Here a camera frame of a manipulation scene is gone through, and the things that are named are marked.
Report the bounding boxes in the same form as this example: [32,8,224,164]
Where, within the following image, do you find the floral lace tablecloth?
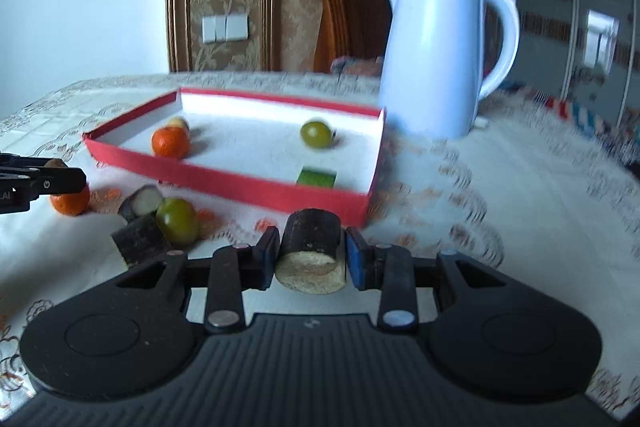
[0,72,640,427]

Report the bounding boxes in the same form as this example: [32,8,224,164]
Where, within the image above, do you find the wooden bed headboard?
[313,0,393,74]

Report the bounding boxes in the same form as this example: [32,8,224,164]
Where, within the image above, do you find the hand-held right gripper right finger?
[345,226,507,334]

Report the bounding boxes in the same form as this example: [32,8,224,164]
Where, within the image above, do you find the dark sugarcane piece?
[118,185,166,224]
[110,213,173,270]
[273,208,349,296]

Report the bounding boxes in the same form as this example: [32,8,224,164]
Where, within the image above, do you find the red shallow box tray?
[82,88,388,229]

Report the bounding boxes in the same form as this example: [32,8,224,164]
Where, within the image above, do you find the white electric kettle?
[377,0,521,140]

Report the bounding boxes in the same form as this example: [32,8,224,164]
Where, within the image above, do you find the green rectangular block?
[296,167,337,188]

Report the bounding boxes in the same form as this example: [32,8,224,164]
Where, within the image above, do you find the white wall switch panel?
[202,13,249,44]

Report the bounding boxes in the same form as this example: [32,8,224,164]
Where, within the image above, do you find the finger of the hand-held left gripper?
[27,166,89,198]
[0,152,51,170]

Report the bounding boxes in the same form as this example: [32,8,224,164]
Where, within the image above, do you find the colourful patterned blanket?
[542,89,640,170]

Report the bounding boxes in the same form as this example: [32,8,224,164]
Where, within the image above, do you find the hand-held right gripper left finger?
[115,226,281,334]

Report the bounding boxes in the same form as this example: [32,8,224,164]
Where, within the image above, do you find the green round fruit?
[300,120,335,151]
[156,198,200,245]

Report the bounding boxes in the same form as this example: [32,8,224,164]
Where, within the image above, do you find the brown grey bundled clothes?
[330,55,386,78]

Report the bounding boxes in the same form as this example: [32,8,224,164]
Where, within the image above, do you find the orange mandarin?
[50,184,91,217]
[151,127,192,158]

